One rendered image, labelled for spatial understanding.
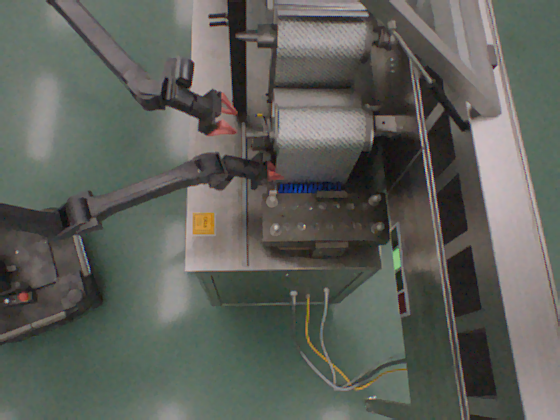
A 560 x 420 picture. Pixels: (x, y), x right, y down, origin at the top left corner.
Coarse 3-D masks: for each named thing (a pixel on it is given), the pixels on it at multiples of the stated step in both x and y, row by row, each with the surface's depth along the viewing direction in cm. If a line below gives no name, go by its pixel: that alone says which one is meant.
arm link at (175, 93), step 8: (168, 80) 112; (176, 80) 112; (168, 88) 112; (176, 88) 110; (184, 88) 112; (168, 96) 111; (176, 96) 110; (184, 96) 111; (192, 96) 113; (168, 104) 112; (176, 104) 111; (184, 104) 112; (184, 112) 115
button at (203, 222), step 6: (198, 216) 154; (204, 216) 155; (210, 216) 155; (198, 222) 154; (204, 222) 154; (210, 222) 154; (192, 228) 153; (198, 228) 153; (204, 228) 153; (210, 228) 153; (198, 234) 155; (204, 234) 155
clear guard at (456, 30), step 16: (416, 0) 71; (432, 0) 77; (448, 0) 84; (464, 0) 92; (432, 16) 75; (448, 16) 81; (464, 16) 89; (448, 32) 79; (464, 32) 86; (464, 48) 84; (480, 80) 86
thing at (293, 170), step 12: (276, 168) 138; (288, 168) 139; (300, 168) 139; (312, 168) 139; (324, 168) 139; (336, 168) 140; (348, 168) 140; (276, 180) 147; (288, 180) 147; (300, 180) 148; (312, 180) 148; (324, 180) 148; (336, 180) 148
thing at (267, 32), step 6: (258, 24) 127; (264, 24) 127; (270, 24) 128; (276, 24) 128; (258, 30) 126; (264, 30) 126; (270, 30) 126; (276, 30) 127; (258, 36) 126; (264, 36) 127; (270, 36) 127; (276, 36) 127; (258, 42) 127; (264, 42) 128; (270, 42) 128; (276, 42) 128; (258, 48) 130; (264, 48) 130; (270, 48) 130; (276, 48) 130
